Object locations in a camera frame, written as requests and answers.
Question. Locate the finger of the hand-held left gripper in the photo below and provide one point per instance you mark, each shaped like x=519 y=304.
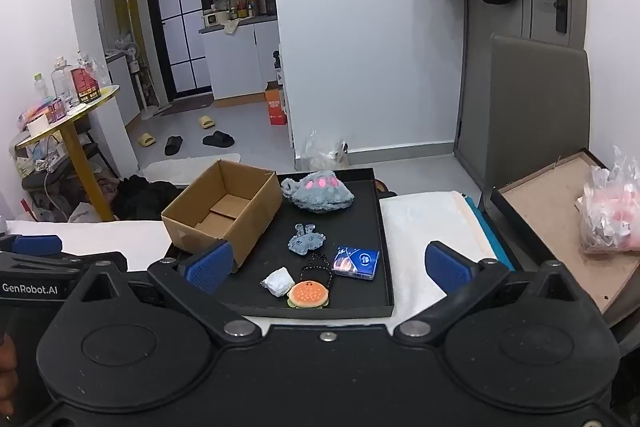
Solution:
x=95 y=260
x=35 y=245

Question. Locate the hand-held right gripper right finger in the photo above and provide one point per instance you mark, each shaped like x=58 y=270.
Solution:
x=447 y=267

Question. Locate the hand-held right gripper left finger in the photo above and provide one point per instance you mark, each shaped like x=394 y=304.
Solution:
x=210 y=264

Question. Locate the brown cardboard box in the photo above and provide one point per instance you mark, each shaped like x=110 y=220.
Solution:
x=250 y=217

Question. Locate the white paper ball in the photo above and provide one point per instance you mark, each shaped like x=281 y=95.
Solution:
x=277 y=283

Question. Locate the blue tissue pack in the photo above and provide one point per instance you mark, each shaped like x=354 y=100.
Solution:
x=357 y=262

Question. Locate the hamburger plush toy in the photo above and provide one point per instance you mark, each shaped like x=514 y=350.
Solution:
x=307 y=294

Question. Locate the black tray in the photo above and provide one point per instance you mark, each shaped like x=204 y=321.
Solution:
x=350 y=232

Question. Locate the person's left hand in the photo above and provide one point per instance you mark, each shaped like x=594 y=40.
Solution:
x=7 y=374

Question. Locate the white plastic bag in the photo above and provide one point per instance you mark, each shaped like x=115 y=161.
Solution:
x=85 y=213

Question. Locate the teal sheet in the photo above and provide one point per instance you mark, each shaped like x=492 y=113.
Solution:
x=492 y=242

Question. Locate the pink cloth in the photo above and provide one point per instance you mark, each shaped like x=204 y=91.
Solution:
x=107 y=189

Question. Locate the black clothes pile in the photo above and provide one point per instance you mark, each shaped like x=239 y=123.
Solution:
x=145 y=199

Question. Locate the small blue-grey plush toy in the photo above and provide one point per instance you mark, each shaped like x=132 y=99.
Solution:
x=305 y=243

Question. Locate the round gold table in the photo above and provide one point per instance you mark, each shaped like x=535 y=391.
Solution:
x=80 y=157

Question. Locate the white floor mat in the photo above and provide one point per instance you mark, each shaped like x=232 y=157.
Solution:
x=190 y=167

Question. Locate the brown framed board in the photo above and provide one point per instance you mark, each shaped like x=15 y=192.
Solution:
x=545 y=217

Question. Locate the black slipper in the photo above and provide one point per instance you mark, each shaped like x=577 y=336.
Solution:
x=173 y=146
x=218 y=139

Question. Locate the large grey plush toy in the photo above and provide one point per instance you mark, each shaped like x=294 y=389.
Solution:
x=320 y=199

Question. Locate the yellow slipper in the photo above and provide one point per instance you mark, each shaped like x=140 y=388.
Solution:
x=147 y=139
x=207 y=122

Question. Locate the brown doormat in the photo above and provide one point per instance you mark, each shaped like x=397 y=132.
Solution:
x=185 y=110

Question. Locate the clear plastic bag with bowl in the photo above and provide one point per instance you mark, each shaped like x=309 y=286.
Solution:
x=325 y=154

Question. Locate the clear water bottle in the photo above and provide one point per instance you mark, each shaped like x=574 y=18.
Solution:
x=60 y=79

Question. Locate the red box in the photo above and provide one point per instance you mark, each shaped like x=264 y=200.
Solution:
x=84 y=84

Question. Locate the orange cardboard box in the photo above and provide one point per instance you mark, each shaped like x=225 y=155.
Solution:
x=276 y=109

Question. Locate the plastic bag with pink items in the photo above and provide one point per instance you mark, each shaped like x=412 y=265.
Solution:
x=610 y=217

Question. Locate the grey upholstered panel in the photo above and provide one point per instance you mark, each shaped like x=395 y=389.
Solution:
x=530 y=117

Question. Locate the crumpled clear plastic bag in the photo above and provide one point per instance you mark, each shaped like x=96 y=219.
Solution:
x=97 y=69

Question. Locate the white kitchen cabinet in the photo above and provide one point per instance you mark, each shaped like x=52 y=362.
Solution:
x=235 y=62

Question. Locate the white stand fan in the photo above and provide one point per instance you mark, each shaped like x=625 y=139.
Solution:
x=132 y=49

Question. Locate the dark spray bottle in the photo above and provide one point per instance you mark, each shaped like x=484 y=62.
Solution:
x=276 y=59

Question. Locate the black framed glass door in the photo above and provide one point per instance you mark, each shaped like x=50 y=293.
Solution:
x=172 y=14

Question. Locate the row of kitchen bottles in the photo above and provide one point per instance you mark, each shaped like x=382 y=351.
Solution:
x=247 y=7

